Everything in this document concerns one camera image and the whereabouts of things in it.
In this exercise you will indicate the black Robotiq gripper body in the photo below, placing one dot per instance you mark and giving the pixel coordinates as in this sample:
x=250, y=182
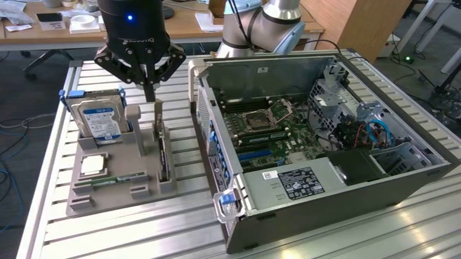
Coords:
x=132, y=29

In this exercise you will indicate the black graphics card with fan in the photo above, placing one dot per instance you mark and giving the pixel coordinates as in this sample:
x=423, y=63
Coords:
x=163, y=153

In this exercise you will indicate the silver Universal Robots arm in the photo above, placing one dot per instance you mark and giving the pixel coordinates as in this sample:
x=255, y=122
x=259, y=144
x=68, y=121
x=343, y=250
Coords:
x=274, y=24

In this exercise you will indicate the black round lamp base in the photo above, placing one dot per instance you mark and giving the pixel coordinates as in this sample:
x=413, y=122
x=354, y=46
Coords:
x=169, y=12

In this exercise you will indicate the flat white box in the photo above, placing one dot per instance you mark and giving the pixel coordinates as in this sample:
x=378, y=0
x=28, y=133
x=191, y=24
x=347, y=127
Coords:
x=84, y=30

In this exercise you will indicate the white tape roll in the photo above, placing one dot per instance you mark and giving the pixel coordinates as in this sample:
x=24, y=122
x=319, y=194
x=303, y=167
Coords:
x=83, y=21

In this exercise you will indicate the stack of white papers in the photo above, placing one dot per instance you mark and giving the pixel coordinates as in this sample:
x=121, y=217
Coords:
x=207, y=23

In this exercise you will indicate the hard disk in blue carrier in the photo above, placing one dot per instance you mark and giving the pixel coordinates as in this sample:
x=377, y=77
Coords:
x=96, y=118

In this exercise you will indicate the black office chair base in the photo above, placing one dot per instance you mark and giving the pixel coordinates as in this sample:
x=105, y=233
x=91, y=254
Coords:
x=48, y=58

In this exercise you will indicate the black and white sign box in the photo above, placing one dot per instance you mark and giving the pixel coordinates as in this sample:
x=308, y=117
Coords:
x=49, y=21

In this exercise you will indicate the brown cardboard box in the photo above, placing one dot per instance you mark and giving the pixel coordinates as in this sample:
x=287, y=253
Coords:
x=215, y=8

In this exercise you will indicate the long wooden desk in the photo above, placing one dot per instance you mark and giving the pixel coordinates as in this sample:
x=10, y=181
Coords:
x=46, y=35

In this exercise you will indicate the grey cup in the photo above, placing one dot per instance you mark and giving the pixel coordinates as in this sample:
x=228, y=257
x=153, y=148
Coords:
x=52, y=3

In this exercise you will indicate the red and white card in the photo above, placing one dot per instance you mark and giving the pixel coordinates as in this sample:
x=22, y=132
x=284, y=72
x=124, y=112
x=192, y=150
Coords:
x=17, y=27

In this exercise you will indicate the CPU socket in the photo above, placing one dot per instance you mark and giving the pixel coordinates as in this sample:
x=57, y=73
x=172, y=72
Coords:
x=259, y=121

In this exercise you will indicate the crumpled plastic bag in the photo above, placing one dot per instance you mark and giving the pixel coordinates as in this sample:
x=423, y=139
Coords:
x=13, y=13

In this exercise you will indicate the metal socket cover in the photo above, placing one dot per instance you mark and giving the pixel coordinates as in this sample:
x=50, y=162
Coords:
x=280, y=109

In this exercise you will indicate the silver CPU chip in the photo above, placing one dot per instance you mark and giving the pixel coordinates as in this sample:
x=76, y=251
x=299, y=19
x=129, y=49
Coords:
x=92, y=164

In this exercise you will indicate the green RAM stick bare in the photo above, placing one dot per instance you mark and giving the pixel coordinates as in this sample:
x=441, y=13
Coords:
x=108, y=180

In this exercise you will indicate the blue expansion slot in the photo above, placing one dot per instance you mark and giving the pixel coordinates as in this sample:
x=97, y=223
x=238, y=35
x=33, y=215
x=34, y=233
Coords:
x=255, y=154

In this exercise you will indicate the green motherboard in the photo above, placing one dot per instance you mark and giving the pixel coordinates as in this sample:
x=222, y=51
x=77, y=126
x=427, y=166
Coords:
x=298, y=140

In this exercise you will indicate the grey plastic parts rack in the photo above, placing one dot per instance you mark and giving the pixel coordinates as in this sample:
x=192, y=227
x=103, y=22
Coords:
x=121, y=194

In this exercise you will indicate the perforated metal drive cage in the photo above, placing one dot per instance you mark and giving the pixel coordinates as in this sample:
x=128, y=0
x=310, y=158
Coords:
x=331, y=113

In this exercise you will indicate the silver chipset heatsink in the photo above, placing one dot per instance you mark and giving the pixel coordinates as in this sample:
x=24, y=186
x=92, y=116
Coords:
x=296, y=157

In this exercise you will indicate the blue plastic case latch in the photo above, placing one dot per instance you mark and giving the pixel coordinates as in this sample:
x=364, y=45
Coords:
x=226, y=201

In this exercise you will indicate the wooden cabinet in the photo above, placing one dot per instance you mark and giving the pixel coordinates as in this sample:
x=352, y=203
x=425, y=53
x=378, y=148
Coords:
x=359, y=27

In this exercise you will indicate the grey power supply unit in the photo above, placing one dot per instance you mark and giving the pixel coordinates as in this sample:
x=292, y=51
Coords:
x=262, y=194

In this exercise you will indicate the white box red button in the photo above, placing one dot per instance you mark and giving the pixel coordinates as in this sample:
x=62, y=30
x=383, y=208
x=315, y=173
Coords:
x=390, y=46

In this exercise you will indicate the black device green light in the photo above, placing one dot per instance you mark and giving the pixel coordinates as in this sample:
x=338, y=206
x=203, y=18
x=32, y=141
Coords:
x=407, y=58

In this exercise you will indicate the grey open PC case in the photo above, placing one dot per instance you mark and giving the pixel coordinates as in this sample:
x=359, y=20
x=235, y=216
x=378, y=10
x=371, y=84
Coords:
x=323, y=215

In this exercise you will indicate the metal disk bay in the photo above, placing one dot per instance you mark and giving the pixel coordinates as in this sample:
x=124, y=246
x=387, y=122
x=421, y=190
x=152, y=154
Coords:
x=395, y=162

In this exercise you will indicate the white desk frame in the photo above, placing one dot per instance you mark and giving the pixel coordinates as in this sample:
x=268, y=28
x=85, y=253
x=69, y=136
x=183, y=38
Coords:
x=417, y=27

